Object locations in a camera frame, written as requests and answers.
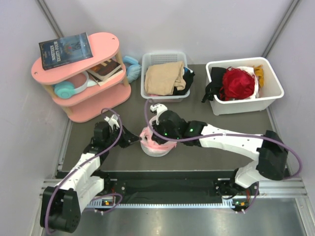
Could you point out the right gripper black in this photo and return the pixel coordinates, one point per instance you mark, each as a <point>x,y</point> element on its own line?
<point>157,128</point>

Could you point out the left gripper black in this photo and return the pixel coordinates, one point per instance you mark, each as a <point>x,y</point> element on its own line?
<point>128,137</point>

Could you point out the pink white mesh laundry bag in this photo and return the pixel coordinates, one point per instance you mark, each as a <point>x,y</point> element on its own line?
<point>152,148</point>

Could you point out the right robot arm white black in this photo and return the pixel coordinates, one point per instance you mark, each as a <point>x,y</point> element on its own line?
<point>267,153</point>

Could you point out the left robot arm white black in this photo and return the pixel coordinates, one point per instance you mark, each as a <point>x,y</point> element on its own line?
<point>63,204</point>

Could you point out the black bra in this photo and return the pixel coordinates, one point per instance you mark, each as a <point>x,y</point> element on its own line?
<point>215,86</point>

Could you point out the red lace bra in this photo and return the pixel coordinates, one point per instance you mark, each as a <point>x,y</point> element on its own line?
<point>237,84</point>

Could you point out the beige folded garment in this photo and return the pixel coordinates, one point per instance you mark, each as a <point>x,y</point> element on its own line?
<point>161,79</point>

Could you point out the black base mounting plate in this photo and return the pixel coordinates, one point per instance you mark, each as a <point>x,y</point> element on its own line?
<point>222,179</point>

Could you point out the black garment in basket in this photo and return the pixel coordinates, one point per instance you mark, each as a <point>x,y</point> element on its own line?
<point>188,76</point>

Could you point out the pink three-tier shelf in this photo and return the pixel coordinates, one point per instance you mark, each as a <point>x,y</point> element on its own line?
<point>87,105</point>

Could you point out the light blue headphones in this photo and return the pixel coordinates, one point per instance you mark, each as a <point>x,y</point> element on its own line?
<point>133,68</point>

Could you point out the brown book on shelf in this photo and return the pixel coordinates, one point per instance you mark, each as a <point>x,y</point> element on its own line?
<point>105,71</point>

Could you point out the grey perforated plastic basket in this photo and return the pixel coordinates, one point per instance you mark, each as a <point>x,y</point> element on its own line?
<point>161,57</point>

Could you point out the teal white headphones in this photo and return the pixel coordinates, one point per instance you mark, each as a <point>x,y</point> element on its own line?
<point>67,89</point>

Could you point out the white garment in bin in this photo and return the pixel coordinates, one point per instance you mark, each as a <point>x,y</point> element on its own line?
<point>250,70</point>

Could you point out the mustard yellow garment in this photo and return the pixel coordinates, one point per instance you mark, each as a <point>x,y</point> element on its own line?
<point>259,72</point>

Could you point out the white plastic bin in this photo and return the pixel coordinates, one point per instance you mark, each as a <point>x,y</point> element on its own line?
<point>271,91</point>

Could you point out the dark blue hardcover book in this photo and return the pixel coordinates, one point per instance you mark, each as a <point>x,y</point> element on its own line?
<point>65,50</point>

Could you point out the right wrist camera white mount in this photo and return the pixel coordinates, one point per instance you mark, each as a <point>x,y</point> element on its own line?
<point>158,110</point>

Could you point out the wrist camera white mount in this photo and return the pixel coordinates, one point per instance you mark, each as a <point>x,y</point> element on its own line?
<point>158,110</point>
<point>113,121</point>

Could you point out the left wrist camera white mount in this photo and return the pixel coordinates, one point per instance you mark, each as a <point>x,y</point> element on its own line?
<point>113,121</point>

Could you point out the aluminium rail with cable duct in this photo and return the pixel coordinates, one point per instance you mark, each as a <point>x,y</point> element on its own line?
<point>280,188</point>

